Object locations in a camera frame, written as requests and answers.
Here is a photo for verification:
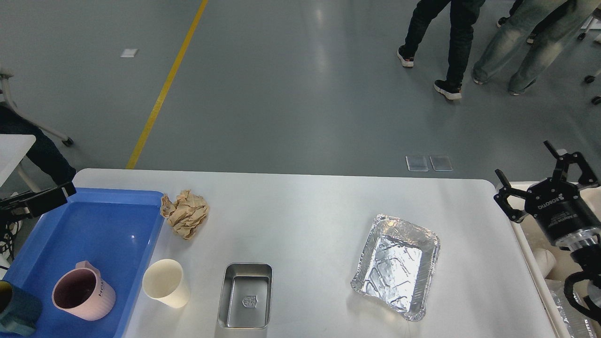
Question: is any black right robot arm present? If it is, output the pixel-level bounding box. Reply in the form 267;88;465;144
494;140;601;322

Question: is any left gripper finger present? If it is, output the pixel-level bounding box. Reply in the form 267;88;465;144
0;182;77;219

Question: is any aluminium foil tray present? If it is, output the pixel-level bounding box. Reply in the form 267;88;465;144
350;214;440;322

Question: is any white plastic bin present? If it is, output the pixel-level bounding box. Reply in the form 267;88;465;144
505;181;601;338

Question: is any stainless steel rectangular tray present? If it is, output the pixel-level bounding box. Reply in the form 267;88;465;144
217;262;273;330

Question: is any teal cup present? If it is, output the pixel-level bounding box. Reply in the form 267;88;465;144
0;280;43;337

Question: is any seated person leg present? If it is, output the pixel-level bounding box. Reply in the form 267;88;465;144
0;102;77;185

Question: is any person in light jeans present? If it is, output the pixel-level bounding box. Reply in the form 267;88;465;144
472;0;601;96

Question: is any pink plastic mug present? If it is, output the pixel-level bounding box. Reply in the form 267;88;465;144
51;261;116;321

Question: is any person in dark jeans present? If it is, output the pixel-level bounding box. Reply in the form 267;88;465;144
397;0;486;100

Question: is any crumpled brown paper ball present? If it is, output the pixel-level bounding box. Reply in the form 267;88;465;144
160;190;210;240

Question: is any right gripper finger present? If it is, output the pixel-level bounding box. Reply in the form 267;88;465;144
544;140;599;190
494;169;530;223

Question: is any cream paper cup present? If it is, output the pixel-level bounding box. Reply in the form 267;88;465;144
142;259;190;308

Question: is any blue plastic tray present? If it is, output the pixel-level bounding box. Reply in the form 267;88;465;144
5;188;163;338

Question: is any foil tray in bin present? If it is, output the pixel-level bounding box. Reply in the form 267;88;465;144
550;290;597;338

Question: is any white side table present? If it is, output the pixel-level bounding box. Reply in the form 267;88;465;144
0;133;41;192

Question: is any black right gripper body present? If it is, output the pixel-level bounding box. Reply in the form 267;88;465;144
526;179;600;246

